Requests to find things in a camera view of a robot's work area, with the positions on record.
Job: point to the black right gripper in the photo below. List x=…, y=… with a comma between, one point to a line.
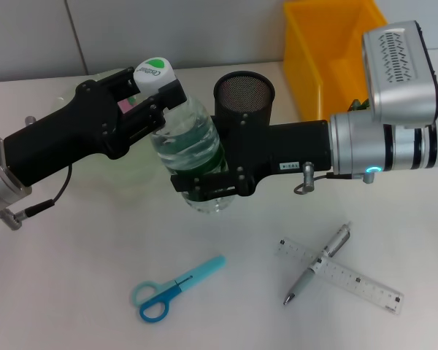
x=295, y=146

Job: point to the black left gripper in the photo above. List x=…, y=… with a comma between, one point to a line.
x=65, y=135

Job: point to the pink peach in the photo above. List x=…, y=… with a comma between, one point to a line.
x=126, y=105

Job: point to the clear water bottle green label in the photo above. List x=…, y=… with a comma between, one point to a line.
x=190, y=138

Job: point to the green plastic wrapper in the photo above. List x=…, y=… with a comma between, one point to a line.
x=358, y=105

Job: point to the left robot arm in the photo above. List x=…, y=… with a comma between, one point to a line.
x=0, y=182

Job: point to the black mesh pen holder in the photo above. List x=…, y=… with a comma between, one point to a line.
x=242, y=95

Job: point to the pale green fruit plate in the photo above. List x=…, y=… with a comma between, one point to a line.
x=131, y=171

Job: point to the blue scissors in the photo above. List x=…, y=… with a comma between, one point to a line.
x=175, y=288

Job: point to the silver ballpoint pen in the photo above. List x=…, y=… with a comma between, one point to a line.
x=306, y=279

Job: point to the transparent plastic ruler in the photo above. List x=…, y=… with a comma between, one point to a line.
x=368, y=284

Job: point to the yellow plastic bin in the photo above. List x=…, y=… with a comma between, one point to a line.
x=321, y=73

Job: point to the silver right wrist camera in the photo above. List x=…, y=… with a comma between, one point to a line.
x=401, y=73

